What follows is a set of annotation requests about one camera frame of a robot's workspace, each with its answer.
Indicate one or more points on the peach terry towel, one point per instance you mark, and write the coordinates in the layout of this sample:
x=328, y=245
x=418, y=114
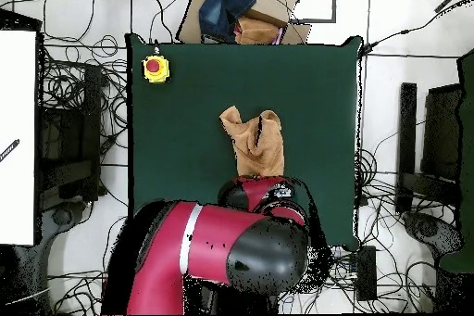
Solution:
x=255, y=149

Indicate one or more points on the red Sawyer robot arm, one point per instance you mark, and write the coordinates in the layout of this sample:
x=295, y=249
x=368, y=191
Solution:
x=214, y=234

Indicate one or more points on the black flat panel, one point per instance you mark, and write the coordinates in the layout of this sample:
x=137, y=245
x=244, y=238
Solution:
x=440, y=138

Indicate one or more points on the dark green table cloth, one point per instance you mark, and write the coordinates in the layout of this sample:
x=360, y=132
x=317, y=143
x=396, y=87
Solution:
x=185, y=145

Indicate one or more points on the yellow emergency stop button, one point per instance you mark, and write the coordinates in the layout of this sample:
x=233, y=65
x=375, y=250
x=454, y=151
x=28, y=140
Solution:
x=155, y=68

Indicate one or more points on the crumpled orange cloth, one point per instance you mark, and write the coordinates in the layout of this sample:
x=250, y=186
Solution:
x=255, y=32

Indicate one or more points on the blue jeans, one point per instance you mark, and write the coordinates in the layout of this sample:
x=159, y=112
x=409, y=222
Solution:
x=222, y=8

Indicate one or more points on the brown cardboard box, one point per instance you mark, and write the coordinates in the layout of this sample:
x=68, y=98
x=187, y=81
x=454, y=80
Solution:
x=270, y=1

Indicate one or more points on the black upright bar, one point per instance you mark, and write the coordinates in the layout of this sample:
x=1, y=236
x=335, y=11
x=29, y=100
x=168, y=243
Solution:
x=406, y=127

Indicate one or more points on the white panel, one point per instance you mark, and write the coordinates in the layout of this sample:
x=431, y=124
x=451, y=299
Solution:
x=16, y=108

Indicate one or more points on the black striped bar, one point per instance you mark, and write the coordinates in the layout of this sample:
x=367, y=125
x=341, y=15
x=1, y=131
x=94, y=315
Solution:
x=11, y=147

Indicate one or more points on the green cloth sheet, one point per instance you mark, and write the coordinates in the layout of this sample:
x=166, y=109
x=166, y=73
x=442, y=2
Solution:
x=467, y=145

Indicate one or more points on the black pedestal leg with knob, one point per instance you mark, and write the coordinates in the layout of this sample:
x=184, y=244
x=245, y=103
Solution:
x=61, y=216
x=427, y=229

